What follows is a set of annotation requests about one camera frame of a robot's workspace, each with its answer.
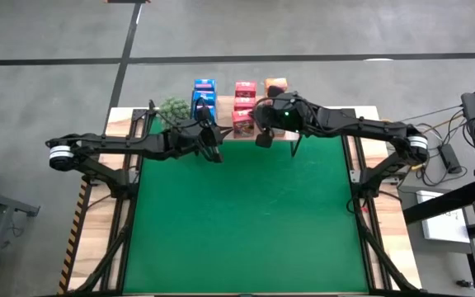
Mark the blue Rice Krispies cereal box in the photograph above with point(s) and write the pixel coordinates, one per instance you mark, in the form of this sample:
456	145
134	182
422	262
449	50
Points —
214	113
204	98
204	85

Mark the green table mat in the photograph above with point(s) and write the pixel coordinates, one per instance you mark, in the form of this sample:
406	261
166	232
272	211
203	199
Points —
241	214

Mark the orange Mini Wheats cereal box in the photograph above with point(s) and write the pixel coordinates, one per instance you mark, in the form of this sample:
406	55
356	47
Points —
280	132
272	81

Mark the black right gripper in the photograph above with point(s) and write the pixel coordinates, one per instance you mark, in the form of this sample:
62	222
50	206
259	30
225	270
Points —
283	115

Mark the black power adapter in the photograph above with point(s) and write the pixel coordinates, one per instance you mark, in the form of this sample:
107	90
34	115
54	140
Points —
450	158

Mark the white board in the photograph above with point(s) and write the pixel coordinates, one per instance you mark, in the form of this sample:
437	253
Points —
443	218

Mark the green potted artificial plant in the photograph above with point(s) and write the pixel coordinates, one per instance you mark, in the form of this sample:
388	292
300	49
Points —
173	109

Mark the yellow black hazard tape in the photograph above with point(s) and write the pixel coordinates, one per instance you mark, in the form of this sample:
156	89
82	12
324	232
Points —
72	239

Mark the wooden shelf with black frame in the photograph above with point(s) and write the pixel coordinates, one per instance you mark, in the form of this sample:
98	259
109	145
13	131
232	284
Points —
224	111

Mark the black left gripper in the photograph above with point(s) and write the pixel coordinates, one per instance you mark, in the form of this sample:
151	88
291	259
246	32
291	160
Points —
192	138

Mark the black aluminium table frame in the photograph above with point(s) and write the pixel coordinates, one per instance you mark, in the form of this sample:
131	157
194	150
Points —
131	214

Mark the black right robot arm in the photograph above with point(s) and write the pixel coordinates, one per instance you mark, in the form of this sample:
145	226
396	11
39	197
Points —
365	123

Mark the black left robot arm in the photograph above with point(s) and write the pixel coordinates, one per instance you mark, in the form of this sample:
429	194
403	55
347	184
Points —
109	144

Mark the black desk beam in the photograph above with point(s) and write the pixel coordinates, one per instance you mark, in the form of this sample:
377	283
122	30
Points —
448	202

